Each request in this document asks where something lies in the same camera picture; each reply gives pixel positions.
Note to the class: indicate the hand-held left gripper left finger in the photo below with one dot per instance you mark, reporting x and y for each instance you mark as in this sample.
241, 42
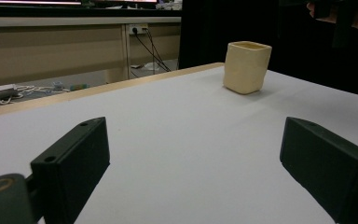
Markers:
71, 168

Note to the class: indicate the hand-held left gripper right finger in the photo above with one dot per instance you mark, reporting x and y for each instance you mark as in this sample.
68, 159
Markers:
329, 168

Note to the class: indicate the beige square cup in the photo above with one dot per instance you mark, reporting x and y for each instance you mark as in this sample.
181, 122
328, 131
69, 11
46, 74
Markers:
245, 68

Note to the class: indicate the green and blue toy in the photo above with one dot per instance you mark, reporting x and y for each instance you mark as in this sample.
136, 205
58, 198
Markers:
79, 87

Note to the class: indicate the white table mat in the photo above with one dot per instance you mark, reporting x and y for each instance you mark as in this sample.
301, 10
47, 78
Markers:
183, 130

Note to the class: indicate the wooden desk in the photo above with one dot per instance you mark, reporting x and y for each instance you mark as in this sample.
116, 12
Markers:
59, 46

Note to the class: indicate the black curtain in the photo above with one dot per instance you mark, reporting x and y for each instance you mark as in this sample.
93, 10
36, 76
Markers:
205, 31

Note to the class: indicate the white wall power outlet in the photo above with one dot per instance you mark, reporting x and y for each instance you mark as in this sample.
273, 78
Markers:
138, 29

